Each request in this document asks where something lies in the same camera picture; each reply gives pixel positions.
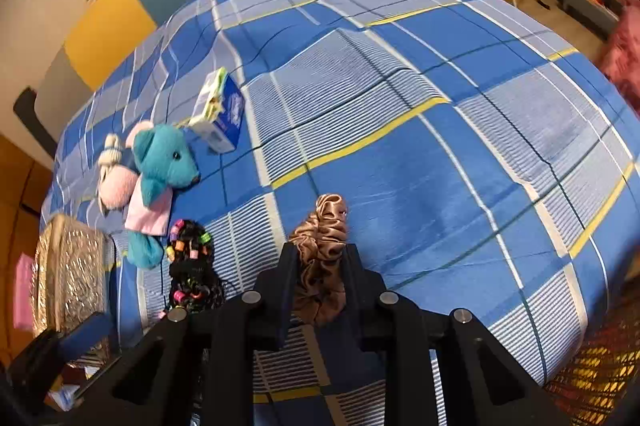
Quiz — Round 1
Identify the pink fluffy cloth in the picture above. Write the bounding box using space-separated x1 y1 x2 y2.
600 0 640 112

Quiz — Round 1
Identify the blue teddy bear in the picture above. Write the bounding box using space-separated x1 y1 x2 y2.
124 123 202 269

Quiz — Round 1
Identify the ornate silver tissue box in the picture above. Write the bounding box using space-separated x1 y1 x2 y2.
31 213 118 369

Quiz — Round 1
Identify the brown satin scrunchie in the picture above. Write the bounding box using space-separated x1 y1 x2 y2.
289 193 349 327

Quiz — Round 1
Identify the pink towel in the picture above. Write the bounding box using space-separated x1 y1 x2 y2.
97 166 138 212

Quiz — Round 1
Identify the blue tissue pack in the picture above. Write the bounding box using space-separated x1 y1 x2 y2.
192 67 246 155

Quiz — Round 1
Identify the red yellow patterned rug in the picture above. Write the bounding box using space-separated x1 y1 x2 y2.
542 306 640 426

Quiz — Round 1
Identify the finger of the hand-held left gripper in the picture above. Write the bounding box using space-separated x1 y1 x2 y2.
7 312 117 394

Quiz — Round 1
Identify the grey storage box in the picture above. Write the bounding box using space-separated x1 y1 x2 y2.
557 0 626 37

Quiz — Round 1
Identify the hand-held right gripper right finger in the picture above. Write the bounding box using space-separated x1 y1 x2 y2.
340 242 573 426

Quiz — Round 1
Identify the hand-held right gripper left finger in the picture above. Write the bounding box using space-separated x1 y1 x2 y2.
102 242 306 426

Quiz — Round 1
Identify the white knitted doll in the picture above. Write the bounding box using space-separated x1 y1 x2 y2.
97 133 126 172

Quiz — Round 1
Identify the blue plaid bed sheet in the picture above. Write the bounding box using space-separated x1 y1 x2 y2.
40 0 638 426

